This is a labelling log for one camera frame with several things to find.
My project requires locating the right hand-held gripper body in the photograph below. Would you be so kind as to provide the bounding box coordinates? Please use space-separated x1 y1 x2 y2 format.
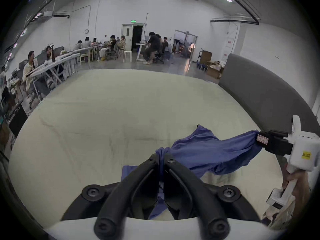
265 114 320 211

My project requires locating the bed with beige sheet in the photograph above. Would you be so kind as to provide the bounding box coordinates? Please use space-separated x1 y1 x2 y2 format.
7 68 295 234

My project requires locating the grey padded headboard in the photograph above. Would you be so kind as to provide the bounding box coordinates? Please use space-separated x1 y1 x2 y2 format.
219 53 319 134

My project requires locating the row of tables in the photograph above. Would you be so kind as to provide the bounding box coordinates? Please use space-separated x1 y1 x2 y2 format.
25 46 100 96

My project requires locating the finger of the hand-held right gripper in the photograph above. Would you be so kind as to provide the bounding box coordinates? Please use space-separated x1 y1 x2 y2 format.
256 131 270 148

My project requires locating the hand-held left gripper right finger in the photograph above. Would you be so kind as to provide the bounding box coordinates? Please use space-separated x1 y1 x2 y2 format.
161 155 262 240

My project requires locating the blue garment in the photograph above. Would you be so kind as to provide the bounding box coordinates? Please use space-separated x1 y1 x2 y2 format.
121 124 263 221

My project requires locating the trolley with carton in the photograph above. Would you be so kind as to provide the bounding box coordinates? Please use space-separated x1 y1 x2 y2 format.
197 48 213 70

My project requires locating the person's right hand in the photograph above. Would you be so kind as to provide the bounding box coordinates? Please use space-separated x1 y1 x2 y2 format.
282 170 312 206

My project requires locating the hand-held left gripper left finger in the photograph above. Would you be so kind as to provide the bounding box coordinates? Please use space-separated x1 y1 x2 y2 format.
61 153 160 240

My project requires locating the pile of cartons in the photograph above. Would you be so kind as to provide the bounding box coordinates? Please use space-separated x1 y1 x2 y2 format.
206 60 225 79

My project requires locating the group of people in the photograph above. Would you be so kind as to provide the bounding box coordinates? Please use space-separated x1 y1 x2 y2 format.
75 35 127 60

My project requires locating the white table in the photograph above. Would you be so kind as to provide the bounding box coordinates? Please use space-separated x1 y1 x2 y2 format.
135 42 151 61

